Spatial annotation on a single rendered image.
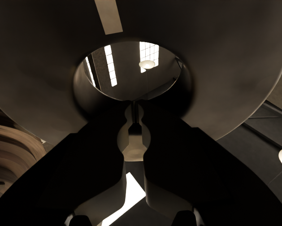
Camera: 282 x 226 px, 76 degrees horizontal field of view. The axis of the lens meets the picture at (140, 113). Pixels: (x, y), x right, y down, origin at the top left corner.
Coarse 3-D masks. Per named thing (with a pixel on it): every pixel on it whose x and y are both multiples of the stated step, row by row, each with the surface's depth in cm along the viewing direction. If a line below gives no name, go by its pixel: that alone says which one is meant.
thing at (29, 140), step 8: (0, 120) 49; (8, 120) 52; (0, 128) 46; (8, 128) 48; (16, 128) 49; (0, 136) 48; (8, 136) 49; (16, 136) 50; (24, 136) 52; (32, 136) 54; (24, 144) 53; (32, 144) 55; (40, 144) 57; (32, 152) 57; (40, 152) 59
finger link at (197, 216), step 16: (192, 128) 9; (208, 144) 8; (224, 160) 7; (224, 176) 6; (240, 176) 6; (256, 176) 6; (240, 192) 6; (256, 192) 6; (272, 192) 6; (208, 208) 5; (224, 208) 5; (240, 208) 5; (256, 208) 5; (272, 208) 5; (208, 224) 5; (224, 224) 5; (240, 224) 5; (256, 224) 5; (272, 224) 5
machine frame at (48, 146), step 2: (82, 62) 76; (84, 68) 78; (84, 70) 78; (86, 74) 80; (46, 142) 77; (44, 144) 77; (46, 144) 78; (48, 144) 78; (50, 144) 79; (44, 146) 78; (46, 146) 78; (48, 146) 79; (50, 146) 80; (52, 146) 80; (54, 146) 81; (46, 148) 79; (48, 148) 80; (50, 148) 80; (46, 150) 80; (48, 150) 80
